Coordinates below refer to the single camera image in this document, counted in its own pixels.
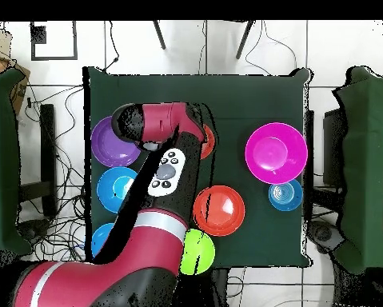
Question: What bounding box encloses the long black bar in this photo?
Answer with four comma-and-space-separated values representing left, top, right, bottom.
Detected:
39, 103, 58, 218

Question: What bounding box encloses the dark green tablecloth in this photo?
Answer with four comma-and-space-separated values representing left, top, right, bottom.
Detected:
82, 66, 312, 269

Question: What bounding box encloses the large pink bowl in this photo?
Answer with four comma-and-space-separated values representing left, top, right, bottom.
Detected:
244, 122, 309, 185

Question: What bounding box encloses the small blue bowl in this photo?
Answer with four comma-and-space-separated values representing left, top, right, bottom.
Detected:
268, 178, 304, 213

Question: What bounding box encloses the green bowl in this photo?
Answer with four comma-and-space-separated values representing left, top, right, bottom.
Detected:
178, 228, 216, 276

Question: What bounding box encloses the black tripod leg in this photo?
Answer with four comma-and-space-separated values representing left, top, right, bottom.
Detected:
235, 21, 255, 60
152, 21, 167, 50

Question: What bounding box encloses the black stand with knob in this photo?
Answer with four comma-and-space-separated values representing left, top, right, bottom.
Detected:
16, 218, 53, 245

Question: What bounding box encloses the small orange bowl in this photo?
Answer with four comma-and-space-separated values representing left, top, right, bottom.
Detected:
199, 123, 217, 160

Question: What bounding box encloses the black box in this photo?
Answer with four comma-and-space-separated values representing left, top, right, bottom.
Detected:
321, 108, 345, 189

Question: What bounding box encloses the large orange-red bowl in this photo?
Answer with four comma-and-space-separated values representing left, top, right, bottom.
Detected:
192, 185, 246, 238

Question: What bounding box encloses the purple bowl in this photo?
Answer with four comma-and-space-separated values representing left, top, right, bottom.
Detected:
90, 115, 142, 168

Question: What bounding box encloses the large blue bowl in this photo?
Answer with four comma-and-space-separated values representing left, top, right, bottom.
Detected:
96, 166, 139, 214
90, 222, 115, 258

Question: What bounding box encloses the green covered side table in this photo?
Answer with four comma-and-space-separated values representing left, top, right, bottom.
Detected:
0, 68, 32, 255
333, 66, 383, 274

